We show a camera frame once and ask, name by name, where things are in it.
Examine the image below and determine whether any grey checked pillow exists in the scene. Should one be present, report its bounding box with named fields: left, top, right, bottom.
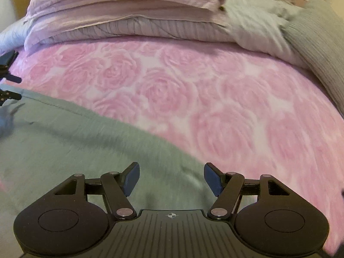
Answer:
left=281, top=0, right=344, bottom=111

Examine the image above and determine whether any striped pink duvet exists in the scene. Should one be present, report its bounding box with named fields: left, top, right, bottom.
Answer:
left=0, top=0, right=309, bottom=68

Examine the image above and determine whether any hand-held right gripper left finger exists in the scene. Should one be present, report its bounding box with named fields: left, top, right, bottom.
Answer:
left=55, top=162, right=140, bottom=219

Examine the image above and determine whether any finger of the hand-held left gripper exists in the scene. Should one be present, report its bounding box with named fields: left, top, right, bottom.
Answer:
left=0, top=90, right=22, bottom=107
left=0, top=51, right=22, bottom=84

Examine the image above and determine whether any pink floral blanket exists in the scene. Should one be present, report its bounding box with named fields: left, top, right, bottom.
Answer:
left=11, top=32, right=344, bottom=258

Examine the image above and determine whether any grey cotton garment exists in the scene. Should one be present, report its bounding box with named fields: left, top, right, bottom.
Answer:
left=0, top=89, right=217, bottom=258

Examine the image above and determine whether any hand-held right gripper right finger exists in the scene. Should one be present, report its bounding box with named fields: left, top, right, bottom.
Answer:
left=203, top=162, right=291, bottom=220

